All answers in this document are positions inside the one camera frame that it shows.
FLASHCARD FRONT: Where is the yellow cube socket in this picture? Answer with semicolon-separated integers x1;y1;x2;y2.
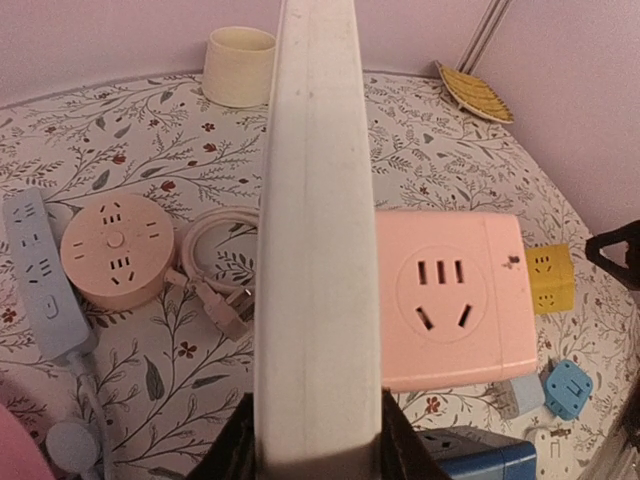
525;244;575;315

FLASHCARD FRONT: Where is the cream ceramic mug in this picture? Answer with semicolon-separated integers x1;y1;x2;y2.
202;26;276;108

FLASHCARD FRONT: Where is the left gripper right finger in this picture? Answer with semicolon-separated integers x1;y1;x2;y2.
372;389;450;480

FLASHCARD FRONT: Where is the blue square plug adapter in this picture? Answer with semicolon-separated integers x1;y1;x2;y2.
542;360;594;421

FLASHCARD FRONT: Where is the small light blue adapter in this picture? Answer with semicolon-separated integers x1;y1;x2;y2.
494;373;545;420

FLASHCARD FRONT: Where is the yellow woven basket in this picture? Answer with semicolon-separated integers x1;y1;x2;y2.
435;61;515;125

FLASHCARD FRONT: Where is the pink cube socket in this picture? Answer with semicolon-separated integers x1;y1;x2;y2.
376;210;538;393

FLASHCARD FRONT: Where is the white plug adapter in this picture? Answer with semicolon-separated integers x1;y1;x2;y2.
522;424;616;480

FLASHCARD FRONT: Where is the blue cube socket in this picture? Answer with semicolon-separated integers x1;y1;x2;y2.
417;426;537;480

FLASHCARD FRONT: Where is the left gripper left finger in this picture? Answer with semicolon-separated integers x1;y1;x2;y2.
187;393;256;480

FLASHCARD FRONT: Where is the pink round power socket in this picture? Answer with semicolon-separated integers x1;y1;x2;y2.
60;193;176;311

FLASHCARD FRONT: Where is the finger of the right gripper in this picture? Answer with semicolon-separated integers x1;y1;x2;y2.
584;220;639;290

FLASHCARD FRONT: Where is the floral tablecloth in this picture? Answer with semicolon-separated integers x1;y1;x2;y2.
1;74;639;479

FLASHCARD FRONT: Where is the long white power strip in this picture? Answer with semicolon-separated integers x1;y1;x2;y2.
254;1;381;479

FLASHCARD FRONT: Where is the pink round plate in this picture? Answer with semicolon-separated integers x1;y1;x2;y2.
1;406;55;480

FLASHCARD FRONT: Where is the light blue coiled cable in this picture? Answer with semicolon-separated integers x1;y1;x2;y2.
44;349;119;480

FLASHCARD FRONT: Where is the light blue power strip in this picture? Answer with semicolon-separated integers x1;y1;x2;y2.
2;187;97;366

